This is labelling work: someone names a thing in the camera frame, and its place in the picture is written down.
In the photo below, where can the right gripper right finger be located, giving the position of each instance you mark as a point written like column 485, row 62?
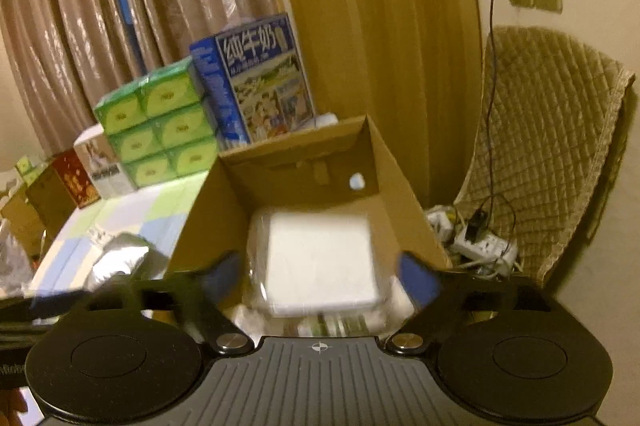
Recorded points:
column 440, row 317

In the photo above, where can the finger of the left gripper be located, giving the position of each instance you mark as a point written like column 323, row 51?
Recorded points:
column 27, row 309

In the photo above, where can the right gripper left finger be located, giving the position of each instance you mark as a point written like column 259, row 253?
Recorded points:
column 193, row 298

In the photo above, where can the silver foil pouch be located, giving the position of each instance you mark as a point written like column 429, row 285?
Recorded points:
column 129, row 256

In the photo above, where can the green white medicine box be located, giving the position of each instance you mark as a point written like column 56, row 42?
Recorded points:
column 338, row 326

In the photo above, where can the clear bag white pad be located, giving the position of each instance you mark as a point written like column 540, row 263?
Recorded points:
column 307, row 262

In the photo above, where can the white ointment box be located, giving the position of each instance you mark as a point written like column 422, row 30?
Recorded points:
column 99, row 237

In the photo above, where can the crumpled plastic bag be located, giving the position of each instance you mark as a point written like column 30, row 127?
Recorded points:
column 15, row 268

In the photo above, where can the white power strip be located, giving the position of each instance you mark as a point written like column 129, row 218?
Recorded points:
column 472, row 246

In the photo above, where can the brown cardboard carton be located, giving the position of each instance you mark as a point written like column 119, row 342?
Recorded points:
column 38, row 212

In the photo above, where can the brown cardboard box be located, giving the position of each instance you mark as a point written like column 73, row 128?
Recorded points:
column 344, row 166

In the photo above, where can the green tissue pack stack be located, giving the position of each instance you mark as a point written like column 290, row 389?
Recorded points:
column 160, row 126

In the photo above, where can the white appliance box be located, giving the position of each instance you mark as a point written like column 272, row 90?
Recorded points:
column 102, row 165

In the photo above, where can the quilted chair cushion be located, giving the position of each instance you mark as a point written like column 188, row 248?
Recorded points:
column 547, row 133

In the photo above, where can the blue milk carton box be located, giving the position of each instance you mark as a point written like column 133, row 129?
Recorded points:
column 253, row 75

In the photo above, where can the mustard yellow curtain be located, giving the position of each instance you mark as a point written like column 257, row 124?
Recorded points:
column 414, row 66

